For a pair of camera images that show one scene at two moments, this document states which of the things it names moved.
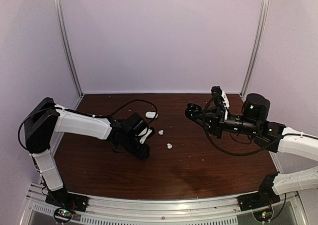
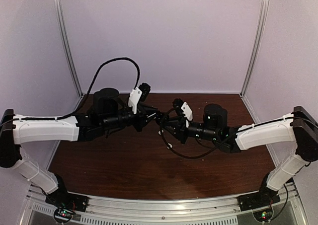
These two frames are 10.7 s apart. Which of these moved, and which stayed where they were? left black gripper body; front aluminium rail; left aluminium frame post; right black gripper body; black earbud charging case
Moved: left black gripper body; right black gripper body; black earbud charging case
Stayed: front aluminium rail; left aluminium frame post
